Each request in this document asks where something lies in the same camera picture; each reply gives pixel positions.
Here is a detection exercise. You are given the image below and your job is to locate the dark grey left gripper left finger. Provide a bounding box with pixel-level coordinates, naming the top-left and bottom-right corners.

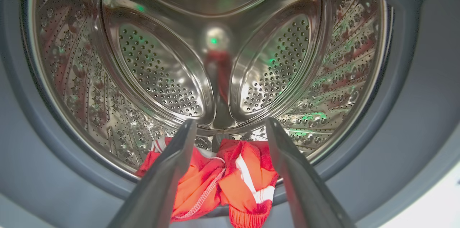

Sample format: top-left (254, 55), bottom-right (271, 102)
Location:
top-left (108, 119), bottom-right (197, 228)

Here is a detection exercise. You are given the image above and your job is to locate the stainless steel perforated drum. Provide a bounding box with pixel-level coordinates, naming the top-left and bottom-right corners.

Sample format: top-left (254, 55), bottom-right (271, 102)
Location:
top-left (21, 0), bottom-right (393, 182)

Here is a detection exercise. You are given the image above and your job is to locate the red garment with white stripes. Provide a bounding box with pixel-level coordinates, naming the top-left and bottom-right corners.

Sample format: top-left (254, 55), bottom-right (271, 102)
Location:
top-left (136, 136), bottom-right (280, 228)

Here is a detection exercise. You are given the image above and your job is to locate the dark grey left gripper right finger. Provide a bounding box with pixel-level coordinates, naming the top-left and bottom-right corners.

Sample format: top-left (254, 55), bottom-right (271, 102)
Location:
top-left (265, 117), bottom-right (357, 228)

